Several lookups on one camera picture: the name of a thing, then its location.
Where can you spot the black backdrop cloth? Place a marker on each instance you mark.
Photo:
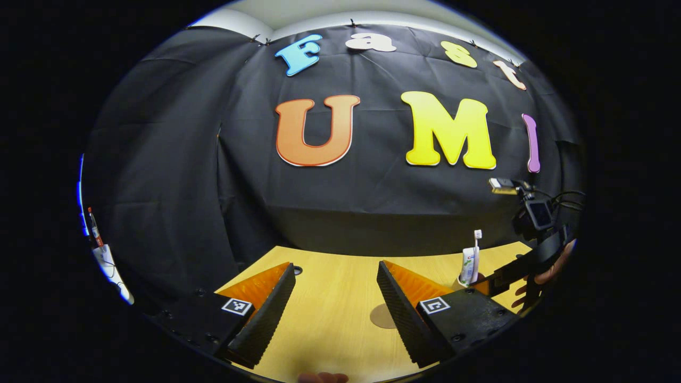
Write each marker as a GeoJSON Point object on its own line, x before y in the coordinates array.
{"type": "Point", "coordinates": [372, 202]}

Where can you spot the cream cup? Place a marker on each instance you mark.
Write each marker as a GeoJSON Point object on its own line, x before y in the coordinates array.
{"type": "Point", "coordinates": [461, 284]}

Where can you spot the pale pink toothbrush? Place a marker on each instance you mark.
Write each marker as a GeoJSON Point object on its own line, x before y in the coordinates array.
{"type": "Point", "coordinates": [477, 236]}

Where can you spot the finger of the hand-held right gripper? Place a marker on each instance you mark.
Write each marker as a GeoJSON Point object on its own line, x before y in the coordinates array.
{"type": "Point", "coordinates": [526, 263]}

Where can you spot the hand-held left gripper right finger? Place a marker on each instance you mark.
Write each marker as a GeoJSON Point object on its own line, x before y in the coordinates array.
{"type": "Point", "coordinates": [404, 319]}

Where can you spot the wooden desktop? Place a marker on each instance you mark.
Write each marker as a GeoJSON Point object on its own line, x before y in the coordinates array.
{"type": "Point", "coordinates": [335, 308]}

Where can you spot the red and white pen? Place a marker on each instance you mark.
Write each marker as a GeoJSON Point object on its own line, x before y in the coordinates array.
{"type": "Point", "coordinates": [94, 229]}

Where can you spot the white toothpaste tube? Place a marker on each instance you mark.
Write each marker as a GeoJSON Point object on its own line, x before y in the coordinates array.
{"type": "Point", "coordinates": [468, 266]}

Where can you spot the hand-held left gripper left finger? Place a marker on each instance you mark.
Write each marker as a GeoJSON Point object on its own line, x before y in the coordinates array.
{"type": "Point", "coordinates": [268, 319]}

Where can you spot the round brown coaster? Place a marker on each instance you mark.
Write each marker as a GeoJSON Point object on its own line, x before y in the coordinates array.
{"type": "Point", "coordinates": [380, 316]}

